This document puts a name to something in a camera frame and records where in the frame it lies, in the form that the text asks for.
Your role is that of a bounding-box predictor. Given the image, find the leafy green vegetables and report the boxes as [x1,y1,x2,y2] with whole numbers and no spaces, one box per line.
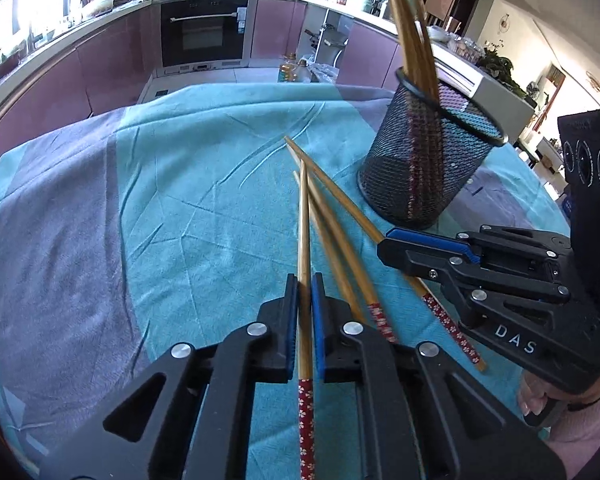
[480,45,526,96]

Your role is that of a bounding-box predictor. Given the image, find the person's right hand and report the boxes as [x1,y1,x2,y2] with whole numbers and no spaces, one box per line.
[517,372,551,418]

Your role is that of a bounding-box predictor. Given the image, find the floral-handled single chopstick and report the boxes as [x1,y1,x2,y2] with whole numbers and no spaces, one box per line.
[292,170,398,345]
[284,135,488,373]
[298,159,315,480]

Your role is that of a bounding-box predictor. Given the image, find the black built-in oven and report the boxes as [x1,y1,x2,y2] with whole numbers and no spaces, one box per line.
[159,0,251,68]

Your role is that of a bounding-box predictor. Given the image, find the teal and grey tablecloth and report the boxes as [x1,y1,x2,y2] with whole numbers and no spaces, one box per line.
[0,82,581,480]

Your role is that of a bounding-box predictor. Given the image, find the pink base cabinet run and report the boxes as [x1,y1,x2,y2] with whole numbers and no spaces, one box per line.
[252,0,481,91]
[0,0,161,171]

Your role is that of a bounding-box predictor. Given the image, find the black mesh holder cup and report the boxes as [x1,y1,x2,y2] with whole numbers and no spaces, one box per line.
[357,66,509,228]

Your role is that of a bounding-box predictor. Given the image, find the yellow cooking oil bottle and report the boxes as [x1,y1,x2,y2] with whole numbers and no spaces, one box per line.
[277,55,301,83]

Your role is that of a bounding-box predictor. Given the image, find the bunch of bamboo chopsticks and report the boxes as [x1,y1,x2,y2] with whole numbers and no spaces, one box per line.
[372,0,441,226]

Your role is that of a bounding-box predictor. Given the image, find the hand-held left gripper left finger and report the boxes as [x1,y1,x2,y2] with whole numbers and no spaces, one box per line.
[42,274,301,480]

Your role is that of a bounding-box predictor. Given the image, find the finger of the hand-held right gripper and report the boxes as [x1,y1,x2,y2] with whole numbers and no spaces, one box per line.
[377,237,571,330]
[386,226,573,281]

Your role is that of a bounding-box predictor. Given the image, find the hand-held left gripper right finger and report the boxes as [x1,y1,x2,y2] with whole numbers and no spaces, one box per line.
[311,272,566,480]

